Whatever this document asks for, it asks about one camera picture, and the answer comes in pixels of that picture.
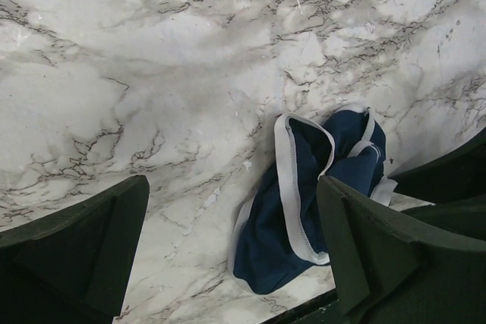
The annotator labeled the navy blue underwear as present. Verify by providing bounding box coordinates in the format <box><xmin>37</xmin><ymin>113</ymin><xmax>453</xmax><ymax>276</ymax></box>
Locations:
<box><xmin>228</xmin><ymin>103</ymin><xmax>397</xmax><ymax>295</ymax></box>

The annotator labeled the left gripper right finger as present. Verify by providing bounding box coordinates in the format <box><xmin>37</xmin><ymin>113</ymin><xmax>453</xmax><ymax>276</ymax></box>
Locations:
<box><xmin>317</xmin><ymin>178</ymin><xmax>485</xmax><ymax>323</ymax></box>

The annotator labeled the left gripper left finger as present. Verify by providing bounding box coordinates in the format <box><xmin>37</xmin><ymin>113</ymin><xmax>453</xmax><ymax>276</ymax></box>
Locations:
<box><xmin>1</xmin><ymin>175</ymin><xmax>149</xmax><ymax>323</ymax></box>

